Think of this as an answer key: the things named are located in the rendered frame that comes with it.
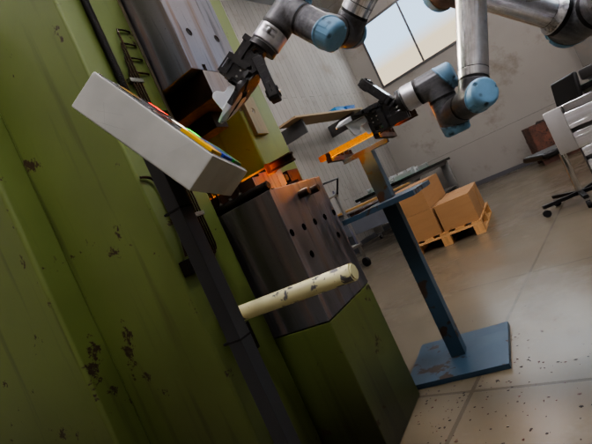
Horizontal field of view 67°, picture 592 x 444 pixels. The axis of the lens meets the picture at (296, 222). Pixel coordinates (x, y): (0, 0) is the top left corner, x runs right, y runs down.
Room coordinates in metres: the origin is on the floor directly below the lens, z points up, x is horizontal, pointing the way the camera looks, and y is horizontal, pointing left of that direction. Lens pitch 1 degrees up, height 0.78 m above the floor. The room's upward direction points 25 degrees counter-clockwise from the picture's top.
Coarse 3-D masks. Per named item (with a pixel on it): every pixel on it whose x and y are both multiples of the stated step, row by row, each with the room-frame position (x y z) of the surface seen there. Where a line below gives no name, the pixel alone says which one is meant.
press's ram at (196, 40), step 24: (120, 0) 1.48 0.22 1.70; (144, 0) 1.43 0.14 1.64; (168, 0) 1.44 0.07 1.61; (192, 0) 1.57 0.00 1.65; (144, 24) 1.45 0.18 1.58; (168, 24) 1.41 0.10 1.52; (192, 24) 1.51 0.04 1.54; (216, 24) 1.64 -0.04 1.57; (144, 48) 1.48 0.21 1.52; (168, 48) 1.43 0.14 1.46; (192, 48) 1.45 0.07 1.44; (216, 48) 1.57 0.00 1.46; (168, 72) 1.45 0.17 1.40; (192, 72) 1.44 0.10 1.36
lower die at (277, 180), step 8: (256, 176) 1.48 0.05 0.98; (264, 176) 1.52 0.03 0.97; (272, 176) 1.56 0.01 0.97; (280, 176) 1.60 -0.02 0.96; (240, 184) 1.48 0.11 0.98; (248, 184) 1.46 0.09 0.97; (256, 184) 1.46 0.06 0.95; (272, 184) 1.54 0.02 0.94; (280, 184) 1.58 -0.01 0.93; (216, 200) 1.54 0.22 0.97; (224, 200) 1.52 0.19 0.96
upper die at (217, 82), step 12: (204, 72) 1.46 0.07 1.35; (216, 72) 1.51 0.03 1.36; (192, 84) 1.48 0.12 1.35; (204, 84) 1.46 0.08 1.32; (216, 84) 1.49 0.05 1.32; (228, 84) 1.55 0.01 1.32; (168, 96) 1.54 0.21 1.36; (180, 96) 1.51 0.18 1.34; (192, 96) 1.49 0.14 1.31; (204, 96) 1.47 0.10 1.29; (180, 108) 1.52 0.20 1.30; (192, 108) 1.50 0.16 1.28; (204, 108) 1.52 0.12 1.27; (216, 108) 1.58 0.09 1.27; (180, 120) 1.53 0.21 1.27; (192, 120) 1.58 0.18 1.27
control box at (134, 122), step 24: (96, 72) 0.84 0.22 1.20; (96, 96) 0.84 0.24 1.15; (120, 96) 0.84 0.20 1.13; (96, 120) 0.84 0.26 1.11; (120, 120) 0.84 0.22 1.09; (144, 120) 0.84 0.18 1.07; (168, 120) 0.88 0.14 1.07; (144, 144) 0.84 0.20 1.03; (168, 144) 0.83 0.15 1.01; (192, 144) 0.83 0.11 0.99; (168, 168) 0.83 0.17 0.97; (192, 168) 0.83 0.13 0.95; (216, 168) 0.90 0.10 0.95; (240, 168) 1.08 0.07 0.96; (216, 192) 1.01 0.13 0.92
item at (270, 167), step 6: (282, 156) 1.51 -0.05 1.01; (288, 156) 1.51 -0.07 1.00; (270, 162) 1.53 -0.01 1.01; (276, 162) 1.53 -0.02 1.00; (282, 162) 1.52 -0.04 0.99; (288, 162) 1.51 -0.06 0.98; (264, 168) 1.55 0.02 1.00; (270, 168) 1.54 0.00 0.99; (276, 168) 1.53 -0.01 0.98; (252, 174) 1.58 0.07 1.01; (210, 198) 1.68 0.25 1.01
